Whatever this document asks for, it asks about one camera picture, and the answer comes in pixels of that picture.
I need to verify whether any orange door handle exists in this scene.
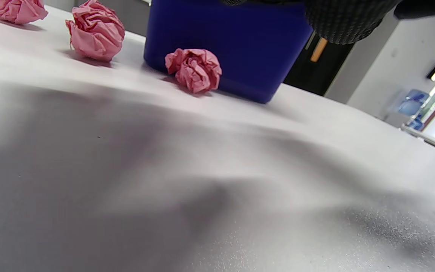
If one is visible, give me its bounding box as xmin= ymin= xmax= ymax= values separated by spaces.
xmin=310 ymin=37 xmax=328 ymax=63

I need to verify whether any pink paper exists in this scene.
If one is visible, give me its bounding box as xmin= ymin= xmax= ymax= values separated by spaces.
xmin=165 ymin=48 xmax=222 ymax=94
xmin=65 ymin=0 xmax=125 ymax=62
xmin=0 ymin=0 xmax=49 ymax=25

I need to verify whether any person's right hand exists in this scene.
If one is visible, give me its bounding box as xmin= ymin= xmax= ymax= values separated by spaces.
xmin=393 ymin=0 xmax=435 ymax=20

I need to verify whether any person's left hand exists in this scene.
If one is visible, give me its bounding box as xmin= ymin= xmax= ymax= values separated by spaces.
xmin=219 ymin=0 xmax=403 ymax=45

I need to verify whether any blue recycling bin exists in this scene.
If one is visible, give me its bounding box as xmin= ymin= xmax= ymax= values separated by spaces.
xmin=143 ymin=0 xmax=313 ymax=104

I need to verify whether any blue water jug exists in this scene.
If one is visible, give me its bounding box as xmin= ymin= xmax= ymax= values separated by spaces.
xmin=397 ymin=89 xmax=429 ymax=116
xmin=406 ymin=116 xmax=426 ymax=132

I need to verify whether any black door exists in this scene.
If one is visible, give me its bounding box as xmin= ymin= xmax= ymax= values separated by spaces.
xmin=284 ymin=30 xmax=356 ymax=97

